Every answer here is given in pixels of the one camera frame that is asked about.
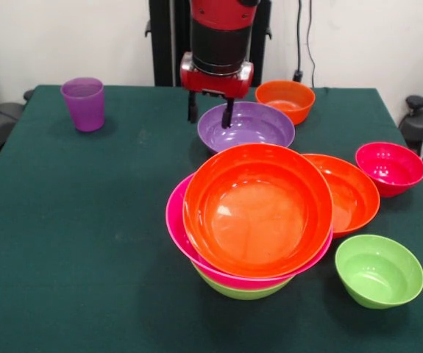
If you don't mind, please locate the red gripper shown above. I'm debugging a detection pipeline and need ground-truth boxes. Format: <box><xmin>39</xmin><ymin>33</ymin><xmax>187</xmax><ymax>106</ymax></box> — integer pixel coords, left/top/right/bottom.
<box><xmin>179</xmin><ymin>51</ymin><xmax>255</xmax><ymax>129</ymax></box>

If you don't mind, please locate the large pink bowl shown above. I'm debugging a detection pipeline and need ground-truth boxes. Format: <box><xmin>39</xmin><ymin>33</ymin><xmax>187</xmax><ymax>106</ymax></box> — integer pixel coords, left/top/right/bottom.
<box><xmin>165</xmin><ymin>172</ymin><xmax>334</xmax><ymax>290</ymax></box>

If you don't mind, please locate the large orange bowl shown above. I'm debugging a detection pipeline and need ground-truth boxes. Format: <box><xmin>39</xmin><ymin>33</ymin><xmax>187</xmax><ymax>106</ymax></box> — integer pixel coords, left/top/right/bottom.
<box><xmin>182</xmin><ymin>143</ymin><xmax>334</xmax><ymax>279</ymax></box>
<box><xmin>302</xmin><ymin>153</ymin><xmax>381</xmax><ymax>239</ymax></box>

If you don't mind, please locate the large green bowl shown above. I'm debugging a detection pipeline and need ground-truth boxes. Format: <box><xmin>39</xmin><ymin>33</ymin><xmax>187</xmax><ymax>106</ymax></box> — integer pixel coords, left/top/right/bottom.
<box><xmin>192</xmin><ymin>263</ymin><xmax>295</xmax><ymax>301</ymax></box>

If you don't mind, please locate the purple bowl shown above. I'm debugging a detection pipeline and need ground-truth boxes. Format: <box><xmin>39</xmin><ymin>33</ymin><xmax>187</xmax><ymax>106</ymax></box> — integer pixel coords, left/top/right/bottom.
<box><xmin>196</xmin><ymin>101</ymin><xmax>296</xmax><ymax>154</ymax></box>

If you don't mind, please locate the small orange bowl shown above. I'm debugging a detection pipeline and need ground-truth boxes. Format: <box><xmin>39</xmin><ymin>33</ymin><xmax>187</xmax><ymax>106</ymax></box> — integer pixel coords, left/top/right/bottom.
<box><xmin>255</xmin><ymin>79</ymin><xmax>316</xmax><ymax>126</ymax></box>

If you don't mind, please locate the purple cup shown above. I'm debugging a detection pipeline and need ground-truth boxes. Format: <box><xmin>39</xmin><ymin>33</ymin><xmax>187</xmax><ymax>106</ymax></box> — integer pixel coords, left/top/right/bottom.
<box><xmin>60</xmin><ymin>76</ymin><xmax>105</xmax><ymax>133</ymax></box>

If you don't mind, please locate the dark green tablecloth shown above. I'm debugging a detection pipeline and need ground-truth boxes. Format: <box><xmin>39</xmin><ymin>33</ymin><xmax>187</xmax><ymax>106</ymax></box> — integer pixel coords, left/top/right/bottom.
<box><xmin>0</xmin><ymin>85</ymin><xmax>423</xmax><ymax>353</ymax></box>

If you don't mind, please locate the small red bowl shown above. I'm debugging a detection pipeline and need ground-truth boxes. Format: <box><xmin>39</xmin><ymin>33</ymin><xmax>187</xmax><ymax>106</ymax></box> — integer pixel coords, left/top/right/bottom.
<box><xmin>355</xmin><ymin>142</ymin><xmax>423</xmax><ymax>199</ymax></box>

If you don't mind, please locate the small green bowl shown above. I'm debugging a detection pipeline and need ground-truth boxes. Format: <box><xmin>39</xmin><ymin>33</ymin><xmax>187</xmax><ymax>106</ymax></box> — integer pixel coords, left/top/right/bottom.
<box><xmin>334</xmin><ymin>234</ymin><xmax>423</xmax><ymax>310</ymax></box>

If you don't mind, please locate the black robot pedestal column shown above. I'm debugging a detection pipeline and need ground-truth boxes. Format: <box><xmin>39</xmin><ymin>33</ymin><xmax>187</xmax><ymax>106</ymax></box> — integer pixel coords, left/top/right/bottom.
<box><xmin>144</xmin><ymin>0</ymin><xmax>273</xmax><ymax>88</ymax></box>

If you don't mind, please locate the black cable with plug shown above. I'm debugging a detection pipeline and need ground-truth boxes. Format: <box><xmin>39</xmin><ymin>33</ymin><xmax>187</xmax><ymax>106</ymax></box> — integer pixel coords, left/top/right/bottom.
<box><xmin>292</xmin><ymin>0</ymin><xmax>305</xmax><ymax>84</ymax></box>

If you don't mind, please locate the thin black wall cable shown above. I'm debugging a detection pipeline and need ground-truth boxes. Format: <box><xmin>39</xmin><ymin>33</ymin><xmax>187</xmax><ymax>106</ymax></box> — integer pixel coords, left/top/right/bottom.
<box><xmin>306</xmin><ymin>0</ymin><xmax>319</xmax><ymax>89</ymax></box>

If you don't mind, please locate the gray pedestal leg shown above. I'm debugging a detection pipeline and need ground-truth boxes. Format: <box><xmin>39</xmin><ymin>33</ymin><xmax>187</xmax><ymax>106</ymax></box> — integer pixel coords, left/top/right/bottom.
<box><xmin>398</xmin><ymin>94</ymin><xmax>423</xmax><ymax>148</ymax></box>
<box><xmin>0</xmin><ymin>89</ymin><xmax>35</xmax><ymax>151</ymax></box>

